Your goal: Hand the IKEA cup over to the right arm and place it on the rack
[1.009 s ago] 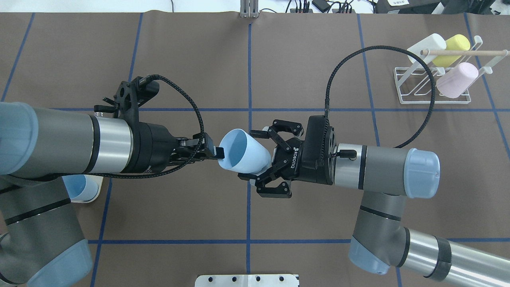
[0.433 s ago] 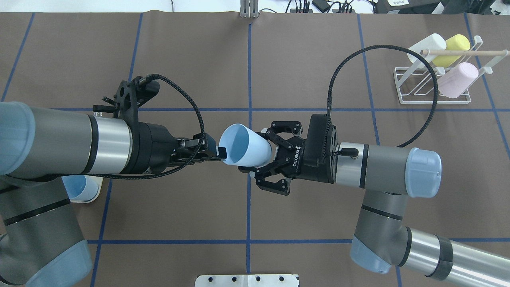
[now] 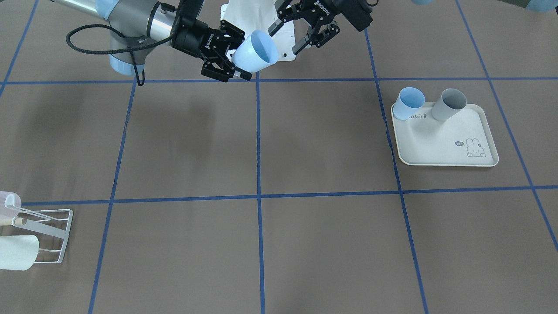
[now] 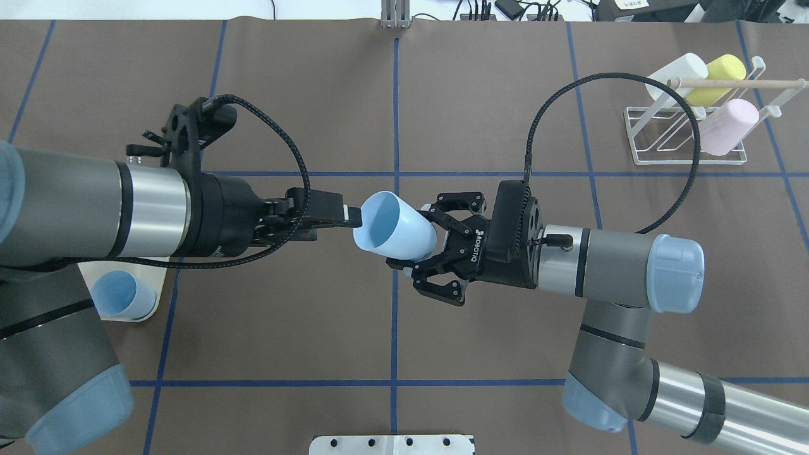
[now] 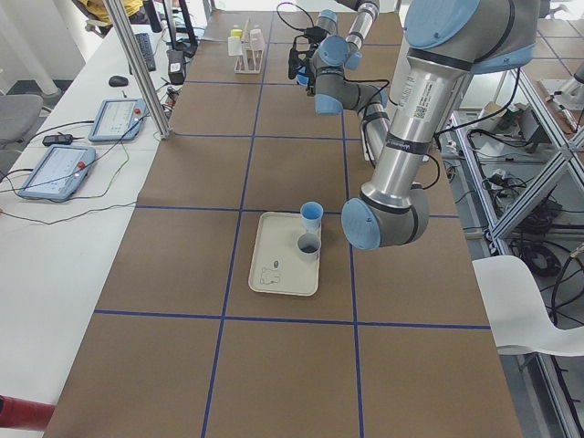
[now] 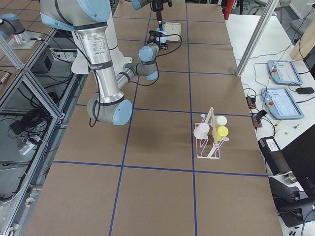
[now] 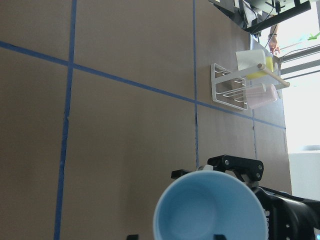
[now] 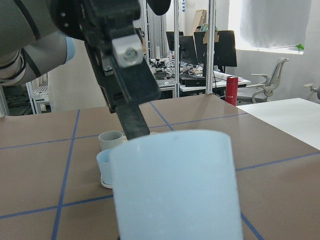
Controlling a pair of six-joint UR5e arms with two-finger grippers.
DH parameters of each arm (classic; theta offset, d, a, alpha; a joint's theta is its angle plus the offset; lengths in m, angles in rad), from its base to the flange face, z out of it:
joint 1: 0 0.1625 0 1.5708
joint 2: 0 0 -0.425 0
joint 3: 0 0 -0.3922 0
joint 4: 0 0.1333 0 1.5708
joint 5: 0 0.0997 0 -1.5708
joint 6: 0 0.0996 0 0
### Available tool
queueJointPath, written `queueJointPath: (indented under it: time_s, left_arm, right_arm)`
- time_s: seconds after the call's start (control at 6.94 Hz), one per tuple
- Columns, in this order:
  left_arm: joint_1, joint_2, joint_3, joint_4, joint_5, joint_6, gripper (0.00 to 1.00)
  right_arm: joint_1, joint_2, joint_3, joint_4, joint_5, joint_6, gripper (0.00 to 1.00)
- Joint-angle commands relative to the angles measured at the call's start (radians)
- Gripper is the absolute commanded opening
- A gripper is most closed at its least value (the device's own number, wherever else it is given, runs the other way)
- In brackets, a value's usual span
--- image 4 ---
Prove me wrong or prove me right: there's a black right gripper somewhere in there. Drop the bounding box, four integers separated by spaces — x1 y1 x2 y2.
386 179 544 307

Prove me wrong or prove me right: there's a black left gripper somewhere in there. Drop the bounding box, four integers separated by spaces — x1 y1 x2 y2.
184 173 362 257

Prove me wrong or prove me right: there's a light blue cup front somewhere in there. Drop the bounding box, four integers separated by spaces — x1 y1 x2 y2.
353 191 437 261

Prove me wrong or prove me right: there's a light blue cup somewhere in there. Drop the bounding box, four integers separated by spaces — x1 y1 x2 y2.
90 270 158 320
353 191 437 261

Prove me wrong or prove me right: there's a light blue cup back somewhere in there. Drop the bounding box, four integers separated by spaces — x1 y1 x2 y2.
90 270 158 320

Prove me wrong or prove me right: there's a pink plastic cup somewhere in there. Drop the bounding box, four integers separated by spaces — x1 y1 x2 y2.
698 99 760 157

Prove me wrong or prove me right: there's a cream white plastic cup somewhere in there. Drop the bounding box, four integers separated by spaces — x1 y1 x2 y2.
645 52 709 109

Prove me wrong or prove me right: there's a yellow plastic cup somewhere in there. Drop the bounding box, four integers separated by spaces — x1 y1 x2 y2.
685 54 746 107

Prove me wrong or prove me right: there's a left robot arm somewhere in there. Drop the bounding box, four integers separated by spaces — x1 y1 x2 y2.
2 142 360 454

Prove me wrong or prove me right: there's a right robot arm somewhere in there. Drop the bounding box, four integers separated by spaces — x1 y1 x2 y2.
375 176 807 454

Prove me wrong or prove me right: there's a wooden rack dowel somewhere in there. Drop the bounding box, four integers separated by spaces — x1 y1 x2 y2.
667 78 807 90

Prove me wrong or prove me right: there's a cream serving tray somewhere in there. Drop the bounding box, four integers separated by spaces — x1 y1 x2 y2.
79 261 167 323

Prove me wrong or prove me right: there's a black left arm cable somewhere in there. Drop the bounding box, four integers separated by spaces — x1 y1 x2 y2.
38 95 312 271

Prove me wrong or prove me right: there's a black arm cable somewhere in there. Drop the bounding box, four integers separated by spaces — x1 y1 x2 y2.
38 95 312 271
523 73 702 236

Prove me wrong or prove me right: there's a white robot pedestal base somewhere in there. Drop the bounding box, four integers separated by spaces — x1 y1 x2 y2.
308 434 476 454

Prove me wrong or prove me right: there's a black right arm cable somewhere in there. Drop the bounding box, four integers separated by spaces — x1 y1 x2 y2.
523 73 702 236

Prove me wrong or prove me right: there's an aluminium frame post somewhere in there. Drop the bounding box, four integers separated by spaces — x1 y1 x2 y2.
380 0 412 30

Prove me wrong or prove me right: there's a white wire cup rack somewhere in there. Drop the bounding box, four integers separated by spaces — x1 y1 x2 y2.
624 56 807 166

